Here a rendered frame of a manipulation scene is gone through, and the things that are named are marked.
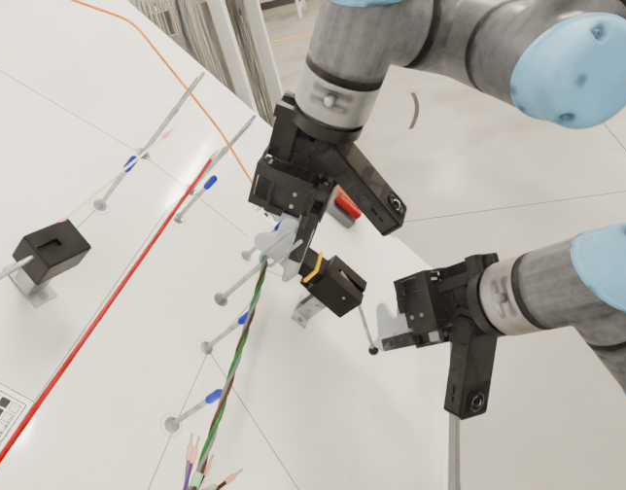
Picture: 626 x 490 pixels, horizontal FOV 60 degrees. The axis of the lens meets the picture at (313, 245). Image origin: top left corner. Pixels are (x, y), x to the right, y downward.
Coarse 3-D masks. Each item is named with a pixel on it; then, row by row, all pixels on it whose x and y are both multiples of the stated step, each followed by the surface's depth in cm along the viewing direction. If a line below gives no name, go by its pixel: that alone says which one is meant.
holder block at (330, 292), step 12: (336, 264) 65; (324, 276) 64; (336, 276) 64; (348, 276) 66; (360, 276) 67; (312, 288) 65; (324, 288) 65; (336, 288) 64; (348, 288) 64; (360, 288) 66; (324, 300) 66; (336, 300) 65; (348, 300) 65; (360, 300) 65; (336, 312) 66
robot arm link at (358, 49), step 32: (352, 0) 43; (384, 0) 42; (416, 0) 44; (320, 32) 46; (352, 32) 44; (384, 32) 44; (416, 32) 45; (320, 64) 47; (352, 64) 46; (384, 64) 47
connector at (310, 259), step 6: (306, 252) 65; (312, 252) 66; (306, 258) 64; (312, 258) 65; (324, 258) 66; (306, 264) 64; (312, 264) 64; (324, 264) 66; (300, 270) 64; (306, 270) 64; (312, 270) 64; (318, 270) 64; (324, 270) 65; (306, 276) 65; (318, 276) 64; (312, 282) 65
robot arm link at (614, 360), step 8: (616, 344) 45; (624, 344) 45; (600, 352) 47; (608, 352) 46; (616, 352) 45; (624, 352) 45; (600, 360) 49; (608, 360) 47; (616, 360) 46; (624, 360) 45; (608, 368) 48; (616, 368) 47; (624, 368) 46; (616, 376) 48; (624, 376) 47; (624, 384) 48; (624, 392) 49
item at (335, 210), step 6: (336, 192) 90; (330, 204) 87; (336, 204) 88; (330, 210) 87; (336, 210) 87; (342, 210) 88; (336, 216) 88; (342, 216) 88; (348, 216) 88; (342, 222) 88; (348, 222) 88; (354, 222) 88; (348, 228) 89
